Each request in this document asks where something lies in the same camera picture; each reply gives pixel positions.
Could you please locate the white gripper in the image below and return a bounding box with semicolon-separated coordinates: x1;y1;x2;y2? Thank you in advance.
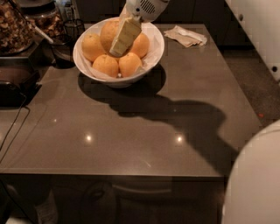
109;0;170;58

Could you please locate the orange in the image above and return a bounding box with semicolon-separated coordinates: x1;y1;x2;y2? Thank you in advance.
119;52;143;77
92;54;119;78
100;18;119;53
130;33;150;59
81;33;105;62

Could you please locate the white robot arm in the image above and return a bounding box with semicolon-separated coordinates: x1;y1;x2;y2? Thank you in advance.
112;93;279;224

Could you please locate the white paper bowl liner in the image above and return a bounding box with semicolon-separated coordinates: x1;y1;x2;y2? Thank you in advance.
76;19;163;81

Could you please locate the white ceramic bowl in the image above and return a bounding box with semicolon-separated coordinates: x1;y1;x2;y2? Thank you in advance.
72;16;165;89

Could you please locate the folded paper napkin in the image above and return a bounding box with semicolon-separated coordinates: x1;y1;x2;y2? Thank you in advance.
164;25;207;47

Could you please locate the dark glass cup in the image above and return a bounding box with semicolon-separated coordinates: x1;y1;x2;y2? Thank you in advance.
51;34;74;69

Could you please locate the large glass snack jar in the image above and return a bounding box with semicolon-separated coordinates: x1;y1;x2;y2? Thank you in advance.
0;0;33;56

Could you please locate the black appliance with tray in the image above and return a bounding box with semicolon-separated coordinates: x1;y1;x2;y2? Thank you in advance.
0;59;40;108

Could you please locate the black wire cup holder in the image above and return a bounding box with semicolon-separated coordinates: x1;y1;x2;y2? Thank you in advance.
64;18;85;41

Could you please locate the white scoop handle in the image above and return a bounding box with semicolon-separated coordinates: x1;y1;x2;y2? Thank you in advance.
27;21;54;44

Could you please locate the black power cable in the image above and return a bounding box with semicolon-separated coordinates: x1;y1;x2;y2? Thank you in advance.
0;81;31;163

